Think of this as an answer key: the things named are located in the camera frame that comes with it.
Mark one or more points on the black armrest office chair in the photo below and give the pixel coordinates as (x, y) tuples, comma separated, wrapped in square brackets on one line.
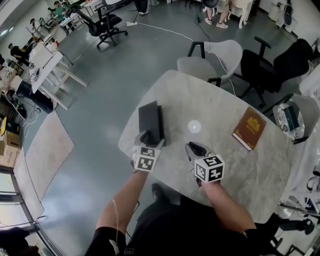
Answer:
[(260, 70)]

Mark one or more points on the yellow stool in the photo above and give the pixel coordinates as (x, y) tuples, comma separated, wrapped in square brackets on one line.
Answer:
[(3, 125)]

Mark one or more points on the beige floor rug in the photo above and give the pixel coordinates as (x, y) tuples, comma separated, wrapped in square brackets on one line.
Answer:
[(27, 190), (50, 150)]

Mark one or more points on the dark rectangular block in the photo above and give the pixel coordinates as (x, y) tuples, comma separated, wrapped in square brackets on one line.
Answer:
[(292, 118)]

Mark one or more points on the white headset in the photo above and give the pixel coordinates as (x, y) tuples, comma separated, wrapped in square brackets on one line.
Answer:
[(313, 182)]

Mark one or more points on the black low chair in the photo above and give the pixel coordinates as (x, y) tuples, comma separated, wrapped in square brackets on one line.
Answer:
[(290, 225)]

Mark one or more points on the white work table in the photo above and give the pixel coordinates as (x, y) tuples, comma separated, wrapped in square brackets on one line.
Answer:
[(42, 75)]

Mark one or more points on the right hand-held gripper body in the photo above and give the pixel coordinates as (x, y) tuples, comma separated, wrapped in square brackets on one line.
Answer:
[(208, 170)]

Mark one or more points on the cardboard box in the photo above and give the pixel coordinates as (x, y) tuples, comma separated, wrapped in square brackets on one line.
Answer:
[(10, 140), (10, 158)]

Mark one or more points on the patterned round cushion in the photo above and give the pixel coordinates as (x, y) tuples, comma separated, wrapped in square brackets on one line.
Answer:
[(282, 120)]

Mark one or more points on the person's left forearm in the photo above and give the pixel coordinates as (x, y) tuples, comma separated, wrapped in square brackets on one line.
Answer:
[(120, 205)]

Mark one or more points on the white power strip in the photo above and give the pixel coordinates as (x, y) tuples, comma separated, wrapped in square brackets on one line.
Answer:
[(131, 24)]

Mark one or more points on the clothes rack with dark clothes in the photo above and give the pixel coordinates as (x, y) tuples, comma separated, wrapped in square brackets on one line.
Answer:
[(15, 240)]

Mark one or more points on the grey shell chair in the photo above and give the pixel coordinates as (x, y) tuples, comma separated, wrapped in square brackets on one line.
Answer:
[(308, 112), (225, 52)]

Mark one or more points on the person's right forearm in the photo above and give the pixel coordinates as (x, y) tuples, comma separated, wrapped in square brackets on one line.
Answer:
[(225, 207)]

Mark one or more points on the brown hardcover book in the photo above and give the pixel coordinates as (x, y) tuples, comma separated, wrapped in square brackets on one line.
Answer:
[(250, 127)]

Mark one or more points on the person's black shoe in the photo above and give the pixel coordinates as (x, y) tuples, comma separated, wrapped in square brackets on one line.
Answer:
[(158, 191)]

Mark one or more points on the white ornate table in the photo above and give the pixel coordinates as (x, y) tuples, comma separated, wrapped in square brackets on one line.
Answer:
[(241, 10)]

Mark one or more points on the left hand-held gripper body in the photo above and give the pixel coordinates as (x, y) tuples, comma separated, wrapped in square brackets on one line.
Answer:
[(145, 162)]

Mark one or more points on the person's black clothing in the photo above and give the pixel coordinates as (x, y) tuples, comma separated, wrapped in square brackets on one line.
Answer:
[(180, 230)]

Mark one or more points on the black swivel office chair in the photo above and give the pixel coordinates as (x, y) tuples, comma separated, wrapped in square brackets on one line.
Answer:
[(97, 22)]

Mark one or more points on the black tissue box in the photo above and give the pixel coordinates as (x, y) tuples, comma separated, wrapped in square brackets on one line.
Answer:
[(148, 117)]

